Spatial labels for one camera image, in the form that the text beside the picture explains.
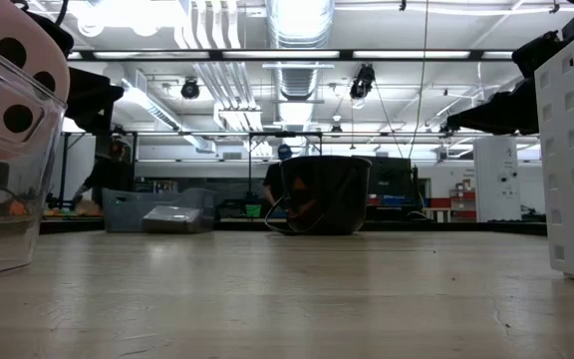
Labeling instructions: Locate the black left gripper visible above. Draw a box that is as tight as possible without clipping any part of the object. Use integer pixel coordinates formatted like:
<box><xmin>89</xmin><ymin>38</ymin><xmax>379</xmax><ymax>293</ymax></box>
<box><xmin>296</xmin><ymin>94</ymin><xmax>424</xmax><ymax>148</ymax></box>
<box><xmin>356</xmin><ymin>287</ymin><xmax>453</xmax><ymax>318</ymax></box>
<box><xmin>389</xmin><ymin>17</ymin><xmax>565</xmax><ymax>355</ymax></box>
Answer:
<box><xmin>26</xmin><ymin>10</ymin><xmax>127</xmax><ymax>136</ymax></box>

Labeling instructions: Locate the person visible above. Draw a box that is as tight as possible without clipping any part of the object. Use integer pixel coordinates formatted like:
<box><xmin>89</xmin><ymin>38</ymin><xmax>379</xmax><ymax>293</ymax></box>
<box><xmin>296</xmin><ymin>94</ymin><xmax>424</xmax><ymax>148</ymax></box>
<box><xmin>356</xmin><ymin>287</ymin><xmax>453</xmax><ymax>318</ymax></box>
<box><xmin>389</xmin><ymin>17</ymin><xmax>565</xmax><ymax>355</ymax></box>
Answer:
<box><xmin>70</xmin><ymin>135</ymin><xmax>135</xmax><ymax>210</ymax></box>
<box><xmin>261</xmin><ymin>143</ymin><xmax>294</xmax><ymax>206</ymax></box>

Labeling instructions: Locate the black round ceiling fixture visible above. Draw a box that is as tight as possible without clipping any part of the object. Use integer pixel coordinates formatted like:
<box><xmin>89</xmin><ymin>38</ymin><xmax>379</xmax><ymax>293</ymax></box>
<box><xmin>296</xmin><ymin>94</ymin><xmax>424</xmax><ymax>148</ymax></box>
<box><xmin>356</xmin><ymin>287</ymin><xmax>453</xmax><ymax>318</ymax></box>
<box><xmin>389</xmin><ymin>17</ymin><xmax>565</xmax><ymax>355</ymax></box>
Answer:
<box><xmin>179</xmin><ymin>78</ymin><xmax>201</xmax><ymax>101</ymax></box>

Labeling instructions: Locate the smoky grey plastic bin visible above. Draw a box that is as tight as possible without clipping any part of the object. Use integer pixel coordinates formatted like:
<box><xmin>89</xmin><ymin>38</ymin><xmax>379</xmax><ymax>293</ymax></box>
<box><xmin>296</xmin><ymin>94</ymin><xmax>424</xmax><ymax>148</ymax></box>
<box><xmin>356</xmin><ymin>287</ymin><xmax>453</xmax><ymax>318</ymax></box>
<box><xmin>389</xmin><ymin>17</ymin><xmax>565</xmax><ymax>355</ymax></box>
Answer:
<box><xmin>101</xmin><ymin>186</ymin><xmax>217</xmax><ymax>234</ymax></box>

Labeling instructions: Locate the white perforated basket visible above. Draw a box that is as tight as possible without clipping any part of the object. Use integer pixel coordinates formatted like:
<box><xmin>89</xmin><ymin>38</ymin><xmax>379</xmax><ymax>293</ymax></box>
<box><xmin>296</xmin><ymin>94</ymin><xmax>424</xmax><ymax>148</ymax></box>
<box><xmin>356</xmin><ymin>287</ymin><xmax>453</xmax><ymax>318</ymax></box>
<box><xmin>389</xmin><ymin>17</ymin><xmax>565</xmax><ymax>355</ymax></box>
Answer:
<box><xmin>534</xmin><ymin>17</ymin><xmax>574</xmax><ymax>289</ymax></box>

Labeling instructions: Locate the red background item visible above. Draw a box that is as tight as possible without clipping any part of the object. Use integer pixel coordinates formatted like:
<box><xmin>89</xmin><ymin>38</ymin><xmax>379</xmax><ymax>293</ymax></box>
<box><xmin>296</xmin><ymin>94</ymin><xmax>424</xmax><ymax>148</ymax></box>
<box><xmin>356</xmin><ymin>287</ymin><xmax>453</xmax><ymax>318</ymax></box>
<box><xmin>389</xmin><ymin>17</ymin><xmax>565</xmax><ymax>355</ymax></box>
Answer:
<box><xmin>7</xmin><ymin>198</ymin><xmax>32</xmax><ymax>218</ymax></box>

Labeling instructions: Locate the red shelf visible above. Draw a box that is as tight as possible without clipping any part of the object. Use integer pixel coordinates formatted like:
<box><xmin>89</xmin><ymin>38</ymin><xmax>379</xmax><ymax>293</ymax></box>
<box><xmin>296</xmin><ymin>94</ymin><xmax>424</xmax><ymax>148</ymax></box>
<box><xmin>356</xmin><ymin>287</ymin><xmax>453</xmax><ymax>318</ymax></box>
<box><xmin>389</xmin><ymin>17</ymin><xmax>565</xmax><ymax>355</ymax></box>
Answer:
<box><xmin>429</xmin><ymin>188</ymin><xmax>477</xmax><ymax>221</ymax></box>

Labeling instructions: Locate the black storage case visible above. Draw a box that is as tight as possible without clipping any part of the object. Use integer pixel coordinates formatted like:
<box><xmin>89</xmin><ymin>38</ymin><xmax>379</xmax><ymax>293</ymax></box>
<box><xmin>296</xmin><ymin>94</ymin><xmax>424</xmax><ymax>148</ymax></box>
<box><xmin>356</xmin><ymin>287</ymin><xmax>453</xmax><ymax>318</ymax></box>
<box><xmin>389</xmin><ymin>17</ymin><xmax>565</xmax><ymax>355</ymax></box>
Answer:
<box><xmin>369</xmin><ymin>156</ymin><xmax>414</xmax><ymax>208</ymax></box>

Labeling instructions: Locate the clear plastic bin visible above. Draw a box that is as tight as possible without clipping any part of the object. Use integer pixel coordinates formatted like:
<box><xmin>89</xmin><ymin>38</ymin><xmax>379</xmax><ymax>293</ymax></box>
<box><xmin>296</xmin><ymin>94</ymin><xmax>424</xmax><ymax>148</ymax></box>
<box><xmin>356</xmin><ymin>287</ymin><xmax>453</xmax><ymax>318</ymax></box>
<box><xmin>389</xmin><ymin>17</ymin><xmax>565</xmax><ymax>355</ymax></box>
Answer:
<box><xmin>0</xmin><ymin>33</ymin><xmax>68</xmax><ymax>279</ymax></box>

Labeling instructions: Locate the blue storage bin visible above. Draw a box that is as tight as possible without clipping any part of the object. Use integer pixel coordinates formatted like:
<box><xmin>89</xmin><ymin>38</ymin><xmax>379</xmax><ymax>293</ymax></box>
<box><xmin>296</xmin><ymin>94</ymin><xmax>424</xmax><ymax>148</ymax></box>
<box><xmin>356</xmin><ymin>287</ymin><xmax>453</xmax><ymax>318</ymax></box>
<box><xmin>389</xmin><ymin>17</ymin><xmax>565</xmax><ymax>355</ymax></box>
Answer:
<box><xmin>380</xmin><ymin>194</ymin><xmax>414</xmax><ymax>207</ymax></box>

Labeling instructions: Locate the black jack-o-lantern bucket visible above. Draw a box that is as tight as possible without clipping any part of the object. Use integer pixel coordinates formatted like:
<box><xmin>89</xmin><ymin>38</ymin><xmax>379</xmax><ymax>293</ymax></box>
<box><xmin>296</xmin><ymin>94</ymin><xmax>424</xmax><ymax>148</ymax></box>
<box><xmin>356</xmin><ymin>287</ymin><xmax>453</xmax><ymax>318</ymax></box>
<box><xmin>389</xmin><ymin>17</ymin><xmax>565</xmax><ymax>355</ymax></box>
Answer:
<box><xmin>264</xmin><ymin>155</ymin><xmax>373</xmax><ymax>237</ymax></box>

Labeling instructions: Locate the thin hanging cable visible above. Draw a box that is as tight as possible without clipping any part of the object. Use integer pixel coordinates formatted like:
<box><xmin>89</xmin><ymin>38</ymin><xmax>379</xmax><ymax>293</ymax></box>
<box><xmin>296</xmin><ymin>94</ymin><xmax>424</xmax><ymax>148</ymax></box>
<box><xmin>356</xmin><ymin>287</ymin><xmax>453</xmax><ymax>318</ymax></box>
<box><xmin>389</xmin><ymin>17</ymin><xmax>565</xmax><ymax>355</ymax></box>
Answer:
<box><xmin>406</xmin><ymin>0</ymin><xmax>431</xmax><ymax>161</ymax></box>

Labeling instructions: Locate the black overhead camera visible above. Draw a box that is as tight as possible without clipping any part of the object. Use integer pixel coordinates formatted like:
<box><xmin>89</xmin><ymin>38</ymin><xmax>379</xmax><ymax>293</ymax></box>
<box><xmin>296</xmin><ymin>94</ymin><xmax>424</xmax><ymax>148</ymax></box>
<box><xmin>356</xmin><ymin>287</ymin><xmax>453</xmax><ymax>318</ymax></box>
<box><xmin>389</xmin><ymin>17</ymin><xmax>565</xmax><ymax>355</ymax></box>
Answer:
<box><xmin>348</xmin><ymin>63</ymin><xmax>377</xmax><ymax>101</ymax></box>

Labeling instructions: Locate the silver ceiling duct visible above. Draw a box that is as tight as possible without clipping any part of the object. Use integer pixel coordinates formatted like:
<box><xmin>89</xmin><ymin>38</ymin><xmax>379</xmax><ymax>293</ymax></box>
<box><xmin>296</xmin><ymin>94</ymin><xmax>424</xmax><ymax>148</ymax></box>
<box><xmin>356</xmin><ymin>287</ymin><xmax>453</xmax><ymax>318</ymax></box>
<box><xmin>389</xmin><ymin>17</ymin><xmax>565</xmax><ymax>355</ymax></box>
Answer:
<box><xmin>265</xmin><ymin>0</ymin><xmax>336</xmax><ymax>101</ymax></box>

